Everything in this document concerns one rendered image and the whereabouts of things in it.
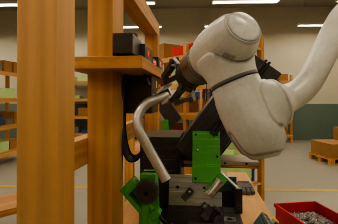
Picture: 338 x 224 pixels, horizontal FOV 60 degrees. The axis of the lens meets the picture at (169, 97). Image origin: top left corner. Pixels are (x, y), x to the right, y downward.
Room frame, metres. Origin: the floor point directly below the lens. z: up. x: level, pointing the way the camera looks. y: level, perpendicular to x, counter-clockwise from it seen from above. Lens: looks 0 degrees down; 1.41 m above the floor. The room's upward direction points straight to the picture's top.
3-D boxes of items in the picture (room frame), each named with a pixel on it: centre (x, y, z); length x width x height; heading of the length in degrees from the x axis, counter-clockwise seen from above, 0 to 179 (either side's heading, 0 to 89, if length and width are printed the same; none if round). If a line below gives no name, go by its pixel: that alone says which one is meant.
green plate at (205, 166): (1.24, -0.16, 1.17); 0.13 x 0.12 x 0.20; 174
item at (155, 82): (1.23, 0.12, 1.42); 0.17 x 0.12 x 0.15; 174
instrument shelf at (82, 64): (1.35, 0.16, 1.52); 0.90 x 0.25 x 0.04; 174
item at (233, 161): (1.39, -0.21, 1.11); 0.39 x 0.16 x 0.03; 84
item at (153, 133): (1.44, 0.02, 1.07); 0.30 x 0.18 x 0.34; 174
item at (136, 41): (1.05, 0.15, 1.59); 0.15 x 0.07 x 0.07; 174
